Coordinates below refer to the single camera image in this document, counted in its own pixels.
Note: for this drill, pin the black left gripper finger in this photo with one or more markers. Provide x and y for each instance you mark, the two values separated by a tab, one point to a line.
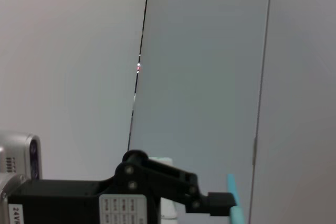
170	179

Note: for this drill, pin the blue teal sheathed scissors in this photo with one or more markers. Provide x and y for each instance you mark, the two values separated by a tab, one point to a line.
232	184

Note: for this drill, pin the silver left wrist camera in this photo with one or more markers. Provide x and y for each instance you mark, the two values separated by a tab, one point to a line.
23	150

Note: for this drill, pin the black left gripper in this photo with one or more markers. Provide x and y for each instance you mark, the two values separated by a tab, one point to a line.
65	203

